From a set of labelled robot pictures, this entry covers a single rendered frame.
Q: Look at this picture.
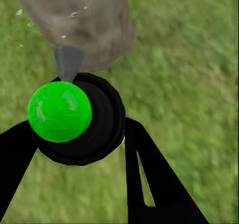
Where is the pesticide atomizer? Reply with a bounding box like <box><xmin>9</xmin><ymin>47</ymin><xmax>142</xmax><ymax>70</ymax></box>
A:
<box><xmin>27</xmin><ymin>45</ymin><xmax>126</xmax><ymax>166</ymax></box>

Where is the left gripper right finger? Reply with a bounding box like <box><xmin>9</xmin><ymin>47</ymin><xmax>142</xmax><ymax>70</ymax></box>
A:
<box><xmin>124</xmin><ymin>117</ymin><xmax>209</xmax><ymax>224</ymax></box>

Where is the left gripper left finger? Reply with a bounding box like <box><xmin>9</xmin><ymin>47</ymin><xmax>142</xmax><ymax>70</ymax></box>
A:
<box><xmin>0</xmin><ymin>121</ymin><xmax>37</xmax><ymax>222</ymax></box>

